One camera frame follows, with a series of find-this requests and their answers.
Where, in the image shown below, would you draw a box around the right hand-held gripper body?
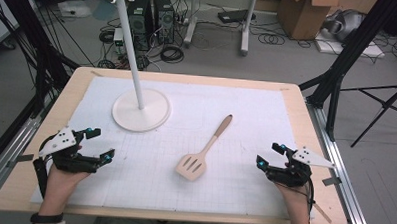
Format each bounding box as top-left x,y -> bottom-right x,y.
265,145 -> 336,190

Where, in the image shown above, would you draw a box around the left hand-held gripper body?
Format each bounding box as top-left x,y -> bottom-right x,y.
37,125 -> 101,175

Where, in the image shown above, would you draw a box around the white hook stand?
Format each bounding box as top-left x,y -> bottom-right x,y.
85,0 -> 175,134

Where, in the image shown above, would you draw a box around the beige slotted spatula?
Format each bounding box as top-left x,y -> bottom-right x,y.
174,112 -> 234,183

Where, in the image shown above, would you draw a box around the person's right hand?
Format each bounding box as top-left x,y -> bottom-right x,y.
274,182 -> 314,224

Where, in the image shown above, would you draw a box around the person's left hand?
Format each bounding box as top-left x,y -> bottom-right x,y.
37,163 -> 93,217

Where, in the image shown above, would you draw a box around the black tape strip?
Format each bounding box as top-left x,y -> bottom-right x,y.
16,153 -> 35,164
321,175 -> 343,188

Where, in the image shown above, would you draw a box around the thin wooden stick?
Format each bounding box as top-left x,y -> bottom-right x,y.
312,202 -> 333,224

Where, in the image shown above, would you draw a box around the white grid mat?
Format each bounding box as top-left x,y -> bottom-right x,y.
29,73 -> 321,221

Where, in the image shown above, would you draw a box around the black wristband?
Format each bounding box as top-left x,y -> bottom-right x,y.
29,211 -> 66,224

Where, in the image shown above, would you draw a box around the small white device box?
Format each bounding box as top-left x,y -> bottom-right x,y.
111,27 -> 126,55

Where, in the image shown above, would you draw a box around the black tripod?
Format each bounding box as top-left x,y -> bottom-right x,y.
337,76 -> 397,150

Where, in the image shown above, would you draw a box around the black computer tower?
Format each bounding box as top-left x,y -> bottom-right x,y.
151,0 -> 176,46
125,0 -> 155,52

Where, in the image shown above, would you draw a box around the white stand leg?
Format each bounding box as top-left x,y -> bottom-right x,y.
182,0 -> 205,49
239,0 -> 258,58

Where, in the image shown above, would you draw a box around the white foam board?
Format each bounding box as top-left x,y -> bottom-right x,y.
313,30 -> 387,60

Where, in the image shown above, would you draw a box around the cardboard box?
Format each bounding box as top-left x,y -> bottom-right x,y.
275,0 -> 342,43

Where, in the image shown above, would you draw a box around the flat black box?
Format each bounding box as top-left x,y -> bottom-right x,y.
217,8 -> 257,26

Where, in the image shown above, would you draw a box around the grey white machine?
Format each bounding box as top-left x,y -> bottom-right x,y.
321,7 -> 367,44

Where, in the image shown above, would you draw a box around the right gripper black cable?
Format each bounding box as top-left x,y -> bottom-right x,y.
302,178 -> 317,224

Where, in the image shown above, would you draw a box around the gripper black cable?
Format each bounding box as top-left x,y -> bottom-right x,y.
302,178 -> 317,224
31,136 -> 55,200

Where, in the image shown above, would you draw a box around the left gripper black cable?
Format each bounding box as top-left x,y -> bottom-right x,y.
31,136 -> 55,200

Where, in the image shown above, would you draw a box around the aluminium rail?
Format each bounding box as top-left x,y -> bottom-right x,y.
302,101 -> 377,224
0,112 -> 43,206

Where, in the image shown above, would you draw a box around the black frame with cables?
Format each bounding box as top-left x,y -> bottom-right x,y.
0,0 -> 84,122

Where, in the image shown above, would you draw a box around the coiled black cable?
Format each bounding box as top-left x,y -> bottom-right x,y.
257,32 -> 286,47
159,44 -> 186,64
98,29 -> 116,45

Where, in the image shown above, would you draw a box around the black metal frame post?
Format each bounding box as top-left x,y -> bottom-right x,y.
297,0 -> 397,145

